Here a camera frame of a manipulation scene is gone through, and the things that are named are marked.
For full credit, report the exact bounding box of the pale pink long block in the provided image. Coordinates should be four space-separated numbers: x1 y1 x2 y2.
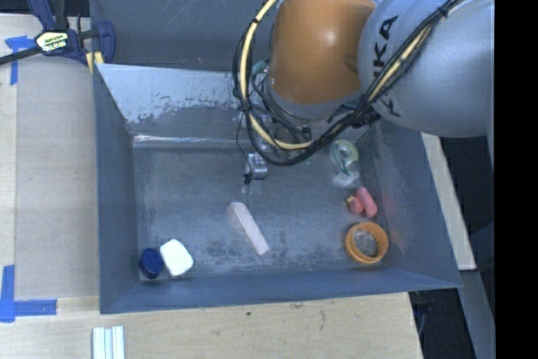
226 201 271 257

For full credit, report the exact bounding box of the orange plastic ring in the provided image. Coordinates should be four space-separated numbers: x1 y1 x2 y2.
344 221 390 265

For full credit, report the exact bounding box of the white rounded soap bar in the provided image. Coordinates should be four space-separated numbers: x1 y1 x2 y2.
159 238 195 277

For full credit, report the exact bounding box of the pink toy food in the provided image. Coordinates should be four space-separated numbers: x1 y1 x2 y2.
345 186 379 219

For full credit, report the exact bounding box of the clear green tape dispenser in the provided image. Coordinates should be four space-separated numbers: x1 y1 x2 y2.
328 138 361 187

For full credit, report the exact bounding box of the grey metal bin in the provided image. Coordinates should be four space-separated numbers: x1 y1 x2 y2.
87 0 464 315

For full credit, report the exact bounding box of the dark blue bottle cap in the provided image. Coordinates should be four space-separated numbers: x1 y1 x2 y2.
138 247 164 280

